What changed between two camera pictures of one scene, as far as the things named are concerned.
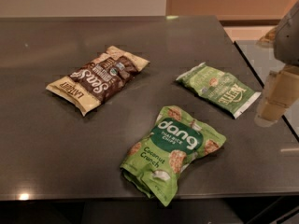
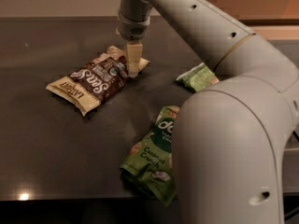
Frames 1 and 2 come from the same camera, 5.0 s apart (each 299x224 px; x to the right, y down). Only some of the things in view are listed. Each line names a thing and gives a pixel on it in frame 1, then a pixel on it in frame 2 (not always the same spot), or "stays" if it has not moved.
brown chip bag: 98,78 stays
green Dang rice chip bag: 155,162 stays
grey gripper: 288,36 -> 132,28
